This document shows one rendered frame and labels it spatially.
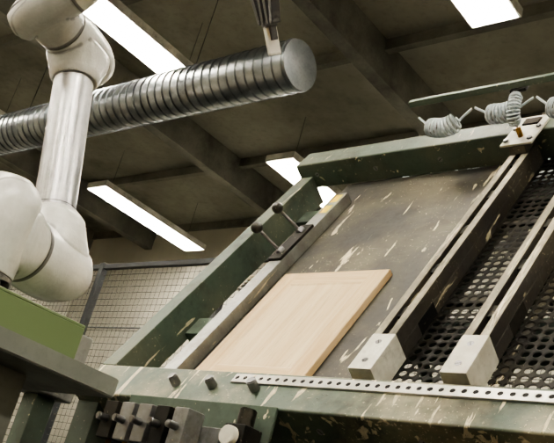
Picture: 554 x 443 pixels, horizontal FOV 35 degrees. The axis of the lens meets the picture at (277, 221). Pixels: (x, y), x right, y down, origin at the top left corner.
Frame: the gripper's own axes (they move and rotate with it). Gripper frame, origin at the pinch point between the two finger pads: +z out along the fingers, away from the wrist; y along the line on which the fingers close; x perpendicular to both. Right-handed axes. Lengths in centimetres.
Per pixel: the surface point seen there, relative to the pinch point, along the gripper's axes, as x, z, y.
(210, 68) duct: -124, 26, 328
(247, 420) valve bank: 38, 76, -31
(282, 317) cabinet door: 7, 73, 10
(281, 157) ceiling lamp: -230, 120, 459
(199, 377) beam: 36, 77, 2
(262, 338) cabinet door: 15, 76, 6
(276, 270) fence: -6, 69, 35
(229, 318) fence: 16, 74, 25
